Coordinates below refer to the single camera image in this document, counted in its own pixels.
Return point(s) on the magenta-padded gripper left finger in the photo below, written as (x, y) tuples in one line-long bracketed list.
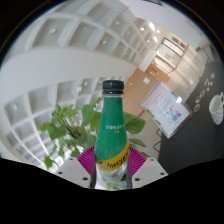
[(75, 170)]

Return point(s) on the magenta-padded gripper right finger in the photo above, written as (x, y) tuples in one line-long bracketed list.
[(148, 171)]

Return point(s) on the green plastic drink bottle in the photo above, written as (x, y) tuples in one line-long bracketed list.
[(111, 133)]

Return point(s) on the green leafy potted plant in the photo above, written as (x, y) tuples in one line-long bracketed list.
[(66, 128)]

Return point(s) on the clear acrylic sign holder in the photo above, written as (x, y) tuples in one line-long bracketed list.
[(165, 108)]

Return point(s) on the white polka-dot mug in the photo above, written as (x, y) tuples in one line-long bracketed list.
[(216, 110)]

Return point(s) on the group of ceiling lights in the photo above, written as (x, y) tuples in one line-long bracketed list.
[(151, 26)]

